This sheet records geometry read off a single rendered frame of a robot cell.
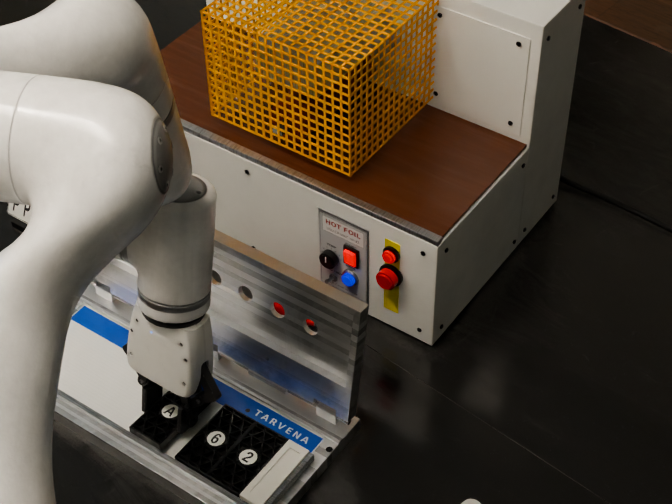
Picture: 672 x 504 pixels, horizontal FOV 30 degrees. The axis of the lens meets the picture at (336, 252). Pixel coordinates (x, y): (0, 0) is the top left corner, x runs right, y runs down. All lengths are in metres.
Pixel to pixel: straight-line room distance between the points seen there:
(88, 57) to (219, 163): 0.68
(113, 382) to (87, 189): 0.74
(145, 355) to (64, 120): 0.61
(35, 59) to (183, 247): 0.40
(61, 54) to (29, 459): 0.32
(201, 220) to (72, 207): 0.45
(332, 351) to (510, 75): 0.43
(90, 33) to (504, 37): 0.70
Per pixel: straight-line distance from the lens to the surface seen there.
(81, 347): 1.68
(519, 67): 1.62
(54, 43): 1.04
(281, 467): 1.51
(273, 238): 1.72
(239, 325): 1.58
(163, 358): 1.48
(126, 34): 1.07
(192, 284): 1.40
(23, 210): 1.88
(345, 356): 1.49
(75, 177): 0.92
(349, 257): 1.63
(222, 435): 1.54
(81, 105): 0.94
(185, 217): 1.35
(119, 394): 1.62
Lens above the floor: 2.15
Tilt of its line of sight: 44 degrees down
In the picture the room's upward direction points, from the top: 1 degrees counter-clockwise
